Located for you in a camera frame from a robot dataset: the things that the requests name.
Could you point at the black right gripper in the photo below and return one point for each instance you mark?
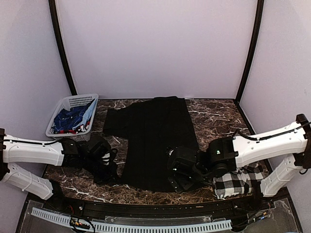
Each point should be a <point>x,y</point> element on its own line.
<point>184,184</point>

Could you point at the white slotted cable duct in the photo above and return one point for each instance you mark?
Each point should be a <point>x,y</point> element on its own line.
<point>122,225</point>

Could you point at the left black frame post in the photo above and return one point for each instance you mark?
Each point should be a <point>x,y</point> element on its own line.
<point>60,46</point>

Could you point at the black long sleeve shirt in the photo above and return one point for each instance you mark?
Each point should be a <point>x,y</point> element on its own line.
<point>151,127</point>

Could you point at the black front rail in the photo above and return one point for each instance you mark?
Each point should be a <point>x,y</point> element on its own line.
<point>237,207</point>

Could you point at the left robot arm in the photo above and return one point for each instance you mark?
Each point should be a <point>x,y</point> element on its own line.
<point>95,156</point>

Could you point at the grey plastic laundry basket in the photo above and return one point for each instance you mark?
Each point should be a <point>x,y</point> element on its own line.
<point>67,103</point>

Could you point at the right black frame post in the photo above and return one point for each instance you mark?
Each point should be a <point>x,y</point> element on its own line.
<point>251,51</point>

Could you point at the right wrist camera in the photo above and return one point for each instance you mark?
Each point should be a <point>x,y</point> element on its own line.
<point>169,151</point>

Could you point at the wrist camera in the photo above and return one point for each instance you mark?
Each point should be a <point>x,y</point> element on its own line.
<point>169,151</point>
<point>109,157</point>

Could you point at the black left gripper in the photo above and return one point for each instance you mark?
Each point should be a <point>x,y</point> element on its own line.
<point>109,178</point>

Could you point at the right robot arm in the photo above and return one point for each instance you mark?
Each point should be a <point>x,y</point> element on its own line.
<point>241,164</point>

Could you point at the black frame post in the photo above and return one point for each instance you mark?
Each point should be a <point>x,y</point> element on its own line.
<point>251,51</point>
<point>60,46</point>

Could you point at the black white plaid shirt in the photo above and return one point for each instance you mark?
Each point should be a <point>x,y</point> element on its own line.
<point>242,181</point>

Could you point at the blue clothes in basket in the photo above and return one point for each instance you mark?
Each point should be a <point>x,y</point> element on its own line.
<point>76,120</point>

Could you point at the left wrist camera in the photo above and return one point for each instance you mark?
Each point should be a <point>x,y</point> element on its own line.
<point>109,157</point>

